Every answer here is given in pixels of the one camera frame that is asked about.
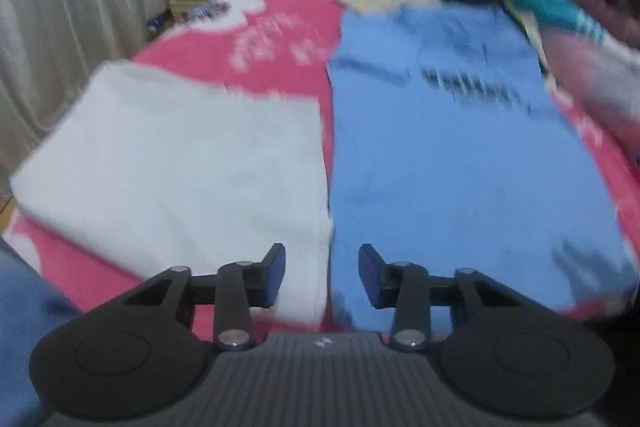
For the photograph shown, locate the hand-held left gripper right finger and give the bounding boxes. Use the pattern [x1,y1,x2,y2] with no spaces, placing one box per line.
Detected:
[358,243,521,352]

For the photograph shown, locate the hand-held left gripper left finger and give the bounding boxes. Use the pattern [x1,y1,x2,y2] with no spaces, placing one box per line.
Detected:
[122,243,287,352]

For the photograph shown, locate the folded blue jeans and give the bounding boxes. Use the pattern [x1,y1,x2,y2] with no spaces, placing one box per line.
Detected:
[0,237,83,427]

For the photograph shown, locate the pink and grey quilt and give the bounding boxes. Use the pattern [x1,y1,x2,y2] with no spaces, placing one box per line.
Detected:
[542,24,640,158]

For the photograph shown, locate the pink floral blanket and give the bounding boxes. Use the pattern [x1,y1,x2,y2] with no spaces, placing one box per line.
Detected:
[7,0,640,343]

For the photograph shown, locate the white folded garment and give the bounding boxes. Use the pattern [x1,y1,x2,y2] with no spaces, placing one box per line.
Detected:
[9,61,335,325]

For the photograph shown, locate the beige curtain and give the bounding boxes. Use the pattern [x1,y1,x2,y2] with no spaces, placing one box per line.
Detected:
[0,0,151,238]

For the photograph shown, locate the light blue t-shirt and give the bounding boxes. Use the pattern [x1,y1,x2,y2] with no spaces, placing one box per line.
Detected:
[326,2,638,328]

